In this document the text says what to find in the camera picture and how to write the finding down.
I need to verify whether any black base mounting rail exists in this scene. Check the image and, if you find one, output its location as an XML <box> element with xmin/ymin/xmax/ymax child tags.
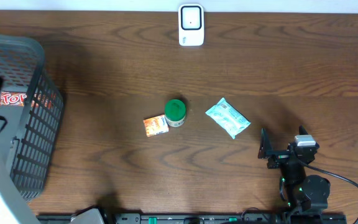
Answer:
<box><xmin>35</xmin><ymin>212</ymin><xmax>347</xmax><ymax>224</ymax></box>

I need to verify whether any orange snack box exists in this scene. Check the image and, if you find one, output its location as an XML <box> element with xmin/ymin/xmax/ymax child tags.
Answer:
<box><xmin>143</xmin><ymin>114</ymin><xmax>169</xmax><ymax>137</ymax></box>

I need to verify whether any white barcode scanner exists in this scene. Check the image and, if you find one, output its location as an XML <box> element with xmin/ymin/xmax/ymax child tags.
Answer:
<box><xmin>178</xmin><ymin>4</ymin><xmax>205</xmax><ymax>47</ymax></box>

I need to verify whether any grey plastic mesh basket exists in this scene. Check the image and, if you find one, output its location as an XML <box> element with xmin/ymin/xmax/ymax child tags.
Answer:
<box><xmin>0</xmin><ymin>35</ymin><xmax>64</xmax><ymax>202</ymax></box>

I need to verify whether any green lidded jar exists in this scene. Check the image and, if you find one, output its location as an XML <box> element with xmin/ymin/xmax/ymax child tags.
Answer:
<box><xmin>164</xmin><ymin>100</ymin><xmax>186</xmax><ymax>128</ymax></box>

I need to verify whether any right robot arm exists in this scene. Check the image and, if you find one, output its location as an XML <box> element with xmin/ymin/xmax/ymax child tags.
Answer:
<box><xmin>258</xmin><ymin>126</ymin><xmax>331</xmax><ymax>223</ymax></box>

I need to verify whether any red Top chocolate bar wrapper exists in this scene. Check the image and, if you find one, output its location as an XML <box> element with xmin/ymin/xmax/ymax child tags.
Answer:
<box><xmin>0</xmin><ymin>91</ymin><xmax>27</xmax><ymax>106</ymax></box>

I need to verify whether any light blue tissue packet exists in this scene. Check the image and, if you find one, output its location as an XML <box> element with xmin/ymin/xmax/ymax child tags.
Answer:
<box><xmin>205</xmin><ymin>98</ymin><xmax>251</xmax><ymax>139</ymax></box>

